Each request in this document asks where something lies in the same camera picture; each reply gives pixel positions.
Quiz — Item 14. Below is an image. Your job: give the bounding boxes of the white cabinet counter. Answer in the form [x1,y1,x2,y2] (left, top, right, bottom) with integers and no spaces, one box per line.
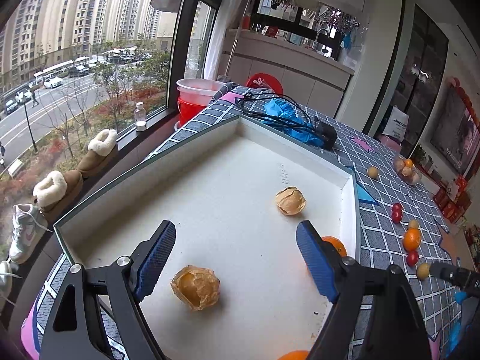
[218,29,354,117]

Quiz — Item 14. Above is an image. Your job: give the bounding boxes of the red gift boxes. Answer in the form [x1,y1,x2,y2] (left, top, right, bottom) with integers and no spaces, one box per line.
[433,175,472,223]

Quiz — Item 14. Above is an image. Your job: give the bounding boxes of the checkered grey tablecloth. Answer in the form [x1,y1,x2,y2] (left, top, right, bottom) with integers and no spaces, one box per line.
[20,84,464,360]

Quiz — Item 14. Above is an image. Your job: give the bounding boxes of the red plastic bucket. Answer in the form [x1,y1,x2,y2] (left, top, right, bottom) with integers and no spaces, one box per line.
[177,97,206,127]

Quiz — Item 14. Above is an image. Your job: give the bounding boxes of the pink plastic basin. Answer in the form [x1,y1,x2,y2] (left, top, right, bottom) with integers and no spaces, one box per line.
[176,78,224,107]

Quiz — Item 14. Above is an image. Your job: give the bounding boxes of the black cable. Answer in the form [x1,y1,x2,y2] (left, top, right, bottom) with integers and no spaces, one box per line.
[237,91,324,132]

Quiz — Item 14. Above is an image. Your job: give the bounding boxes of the red tomato pair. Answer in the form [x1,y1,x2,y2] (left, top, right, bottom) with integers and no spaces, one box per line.
[391,211,403,224]
[392,203,403,211]

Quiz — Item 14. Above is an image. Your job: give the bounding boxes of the small white bottle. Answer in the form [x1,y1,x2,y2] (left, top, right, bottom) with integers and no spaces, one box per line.
[134,102,146,132]

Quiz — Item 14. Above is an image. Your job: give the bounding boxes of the large orange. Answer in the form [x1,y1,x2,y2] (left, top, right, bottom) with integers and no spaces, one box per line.
[277,350,309,360]

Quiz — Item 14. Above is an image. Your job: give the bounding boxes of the white shopping bag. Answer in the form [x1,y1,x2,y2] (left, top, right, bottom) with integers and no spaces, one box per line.
[383,106,409,143]

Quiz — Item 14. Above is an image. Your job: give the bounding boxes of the white sneaker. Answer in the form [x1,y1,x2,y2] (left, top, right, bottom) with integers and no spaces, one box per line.
[0,260,22,306]
[9,204,49,264]

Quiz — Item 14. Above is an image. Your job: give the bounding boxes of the red tomato pair right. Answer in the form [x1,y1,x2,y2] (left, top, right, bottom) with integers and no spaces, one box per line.
[392,203,403,211]

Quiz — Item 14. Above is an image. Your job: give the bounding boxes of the white tray with green rim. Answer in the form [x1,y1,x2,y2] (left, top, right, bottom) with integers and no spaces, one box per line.
[55,116,360,359]

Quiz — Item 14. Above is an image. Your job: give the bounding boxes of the red plastic stool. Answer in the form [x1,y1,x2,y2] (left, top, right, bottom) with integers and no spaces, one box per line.
[246,72,283,94]

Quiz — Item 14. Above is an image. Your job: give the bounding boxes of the papery husk fruit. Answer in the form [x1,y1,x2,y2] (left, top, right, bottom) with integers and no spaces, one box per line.
[170,265,221,311]

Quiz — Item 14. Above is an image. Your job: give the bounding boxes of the red tomato pair left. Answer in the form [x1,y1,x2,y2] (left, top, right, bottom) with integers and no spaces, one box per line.
[391,211,403,224]

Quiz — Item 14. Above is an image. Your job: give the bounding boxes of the wall television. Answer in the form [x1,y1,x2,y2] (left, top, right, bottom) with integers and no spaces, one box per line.
[430,77,479,176]

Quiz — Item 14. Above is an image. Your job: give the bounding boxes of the red cherry tomato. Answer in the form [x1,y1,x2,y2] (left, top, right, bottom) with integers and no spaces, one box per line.
[406,250,419,267]

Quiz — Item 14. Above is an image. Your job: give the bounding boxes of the brown fur boot near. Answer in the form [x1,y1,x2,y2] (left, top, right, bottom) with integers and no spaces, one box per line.
[32,169,83,224]

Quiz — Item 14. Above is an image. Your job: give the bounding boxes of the glass bowl of fruit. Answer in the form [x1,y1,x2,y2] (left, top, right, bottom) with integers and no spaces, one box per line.
[393,155,422,185]

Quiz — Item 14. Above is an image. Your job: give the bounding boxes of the black power adapter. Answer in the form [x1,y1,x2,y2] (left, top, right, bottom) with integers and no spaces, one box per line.
[315,121,338,150]

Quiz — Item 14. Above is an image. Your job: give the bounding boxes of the pink plastic stool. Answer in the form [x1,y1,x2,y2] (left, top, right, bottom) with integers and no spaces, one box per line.
[377,134,402,153]

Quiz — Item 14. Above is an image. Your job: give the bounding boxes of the brown fur boot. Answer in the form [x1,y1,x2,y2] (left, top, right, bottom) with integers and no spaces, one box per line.
[32,169,83,224]
[76,129,118,179]

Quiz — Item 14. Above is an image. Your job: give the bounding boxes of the brown fur boot far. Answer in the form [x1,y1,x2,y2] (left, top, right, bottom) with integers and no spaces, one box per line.
[76,129,118,179]

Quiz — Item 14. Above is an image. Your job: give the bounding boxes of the blue plastic gloves pile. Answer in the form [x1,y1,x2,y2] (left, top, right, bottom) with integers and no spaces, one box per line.
[263,97,322,148]

